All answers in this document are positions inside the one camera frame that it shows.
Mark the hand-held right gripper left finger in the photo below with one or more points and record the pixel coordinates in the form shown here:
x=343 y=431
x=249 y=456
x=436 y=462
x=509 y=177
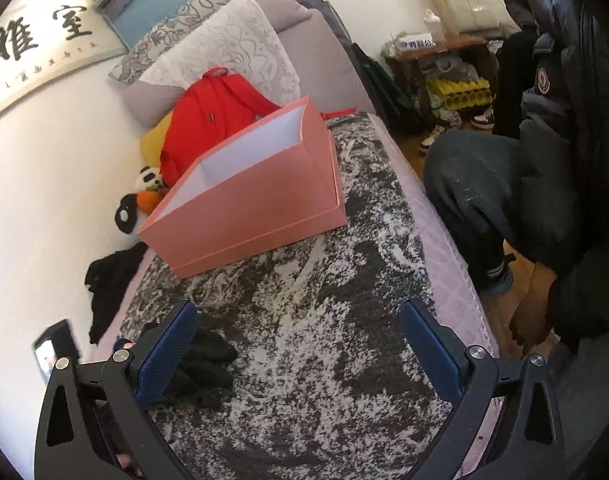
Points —
x=168 y=352

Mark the panda plush toy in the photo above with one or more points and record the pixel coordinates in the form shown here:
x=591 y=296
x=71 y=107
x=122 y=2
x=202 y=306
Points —
x=152 y=179

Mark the calligraphy wall scroll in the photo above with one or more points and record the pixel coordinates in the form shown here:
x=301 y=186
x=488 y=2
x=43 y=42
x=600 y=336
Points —
x=44 y=55

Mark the yellow pillow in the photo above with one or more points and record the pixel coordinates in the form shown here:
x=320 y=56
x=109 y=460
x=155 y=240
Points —
x=154 y=142

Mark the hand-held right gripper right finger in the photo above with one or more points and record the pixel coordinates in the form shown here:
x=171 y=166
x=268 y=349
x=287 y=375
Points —
x=429 y=355

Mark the black and white plush toy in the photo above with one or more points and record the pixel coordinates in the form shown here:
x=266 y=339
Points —
x=129 y=215

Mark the white and black sneaker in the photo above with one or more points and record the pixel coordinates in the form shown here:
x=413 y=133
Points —
x=432 y=137
x=484 y=119

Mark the grey floral patterned pillow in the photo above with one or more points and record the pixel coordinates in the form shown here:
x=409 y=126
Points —
x=199 y=15

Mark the yellow egg tray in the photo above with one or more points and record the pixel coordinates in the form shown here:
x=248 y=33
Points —
x=459 y=92

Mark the black cloth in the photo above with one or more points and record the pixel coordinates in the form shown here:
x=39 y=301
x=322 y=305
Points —
x=112 y=285

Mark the black bag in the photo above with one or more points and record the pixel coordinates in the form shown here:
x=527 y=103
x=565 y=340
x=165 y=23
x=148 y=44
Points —
x=384 y=90

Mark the white patterned pillow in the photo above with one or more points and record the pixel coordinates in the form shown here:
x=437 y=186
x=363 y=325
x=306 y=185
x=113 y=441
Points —
x=239 y=50

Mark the orange plush toy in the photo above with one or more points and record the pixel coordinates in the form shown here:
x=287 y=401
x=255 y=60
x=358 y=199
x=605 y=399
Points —
x=147 y=201

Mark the black glove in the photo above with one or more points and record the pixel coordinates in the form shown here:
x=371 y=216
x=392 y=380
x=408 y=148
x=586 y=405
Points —
x=209 y=360

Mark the white packaged pillow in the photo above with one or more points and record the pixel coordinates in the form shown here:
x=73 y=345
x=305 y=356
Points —
x=469 y=2

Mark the pink cardboard box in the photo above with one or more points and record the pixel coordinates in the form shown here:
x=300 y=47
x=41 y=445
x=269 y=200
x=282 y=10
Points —
x=254 y=210

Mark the smartphone with lit screen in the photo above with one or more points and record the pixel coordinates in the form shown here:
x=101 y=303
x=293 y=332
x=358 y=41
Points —
x=52 y=352

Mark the white plastic bottle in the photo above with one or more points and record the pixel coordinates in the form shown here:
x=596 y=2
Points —
x=432 y=25

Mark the wooden side table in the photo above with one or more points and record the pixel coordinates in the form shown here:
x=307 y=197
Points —
x=409 y=60

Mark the red backpack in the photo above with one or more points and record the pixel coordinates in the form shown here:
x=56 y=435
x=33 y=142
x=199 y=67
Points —
x=209 y=115

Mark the grey padded headboard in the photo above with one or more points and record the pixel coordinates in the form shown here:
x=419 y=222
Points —
x=324 y=60

